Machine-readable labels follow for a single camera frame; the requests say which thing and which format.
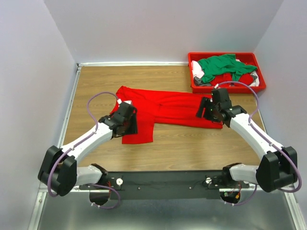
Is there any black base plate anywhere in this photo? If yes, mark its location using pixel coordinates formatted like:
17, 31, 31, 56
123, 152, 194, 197
79, 169, 250, 201

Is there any green t shirt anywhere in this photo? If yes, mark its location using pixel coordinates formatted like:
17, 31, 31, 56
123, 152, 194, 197
198, 54, 258, 83

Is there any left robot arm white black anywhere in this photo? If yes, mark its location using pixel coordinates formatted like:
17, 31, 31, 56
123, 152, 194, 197
37, 100, 137, 196

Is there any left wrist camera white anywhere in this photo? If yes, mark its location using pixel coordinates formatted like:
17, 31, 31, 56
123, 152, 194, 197
117, 99, 132, 107

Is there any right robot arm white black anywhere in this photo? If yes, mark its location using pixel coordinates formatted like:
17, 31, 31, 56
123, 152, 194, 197
196, 88, 302, 193

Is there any pink t shirt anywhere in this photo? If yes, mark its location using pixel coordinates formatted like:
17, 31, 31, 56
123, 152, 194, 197
191, 60, 204, 79

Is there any red t shirt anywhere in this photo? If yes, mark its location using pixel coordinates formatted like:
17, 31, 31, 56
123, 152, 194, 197
210, 73, 254, 86
116, 86, 223, 144

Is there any aluminium frame rail front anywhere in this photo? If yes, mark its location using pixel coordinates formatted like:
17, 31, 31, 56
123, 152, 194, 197
38, 170, 296, 192

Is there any grey t shirt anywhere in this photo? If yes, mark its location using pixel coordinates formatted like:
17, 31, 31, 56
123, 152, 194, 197
193, 77, 212, 87

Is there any red t shirt in bin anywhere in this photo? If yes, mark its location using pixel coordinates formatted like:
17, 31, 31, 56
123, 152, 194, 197
210, 73, 254, 86

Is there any red plastic bin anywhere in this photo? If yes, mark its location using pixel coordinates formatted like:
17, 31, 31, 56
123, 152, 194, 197
188, 52, 267, 94

